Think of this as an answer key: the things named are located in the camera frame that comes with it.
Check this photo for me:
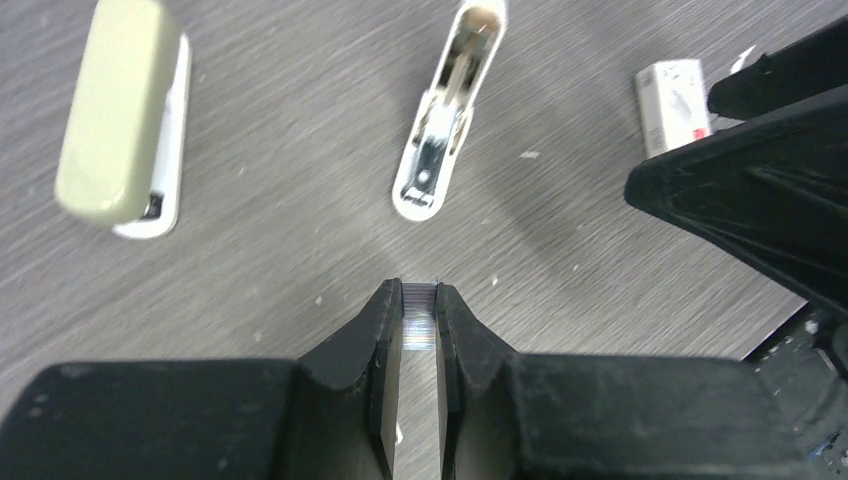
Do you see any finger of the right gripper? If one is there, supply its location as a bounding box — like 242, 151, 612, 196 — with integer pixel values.
707, 16, 847, 121
624, 87, 847, 317

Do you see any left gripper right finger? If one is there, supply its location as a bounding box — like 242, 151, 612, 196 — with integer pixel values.
434, 284, 811, 479

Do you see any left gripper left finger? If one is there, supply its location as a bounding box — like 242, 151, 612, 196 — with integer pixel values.
1, 279, 403, 479

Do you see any white staple remover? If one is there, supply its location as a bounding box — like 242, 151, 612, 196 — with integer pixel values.
391, 0, 509, 222

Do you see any white staple box sleeve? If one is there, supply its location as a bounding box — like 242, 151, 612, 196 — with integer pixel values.
634, 59, 712, 159

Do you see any beige white stapler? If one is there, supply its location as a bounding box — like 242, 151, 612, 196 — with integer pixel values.
54, 1, 192, 240

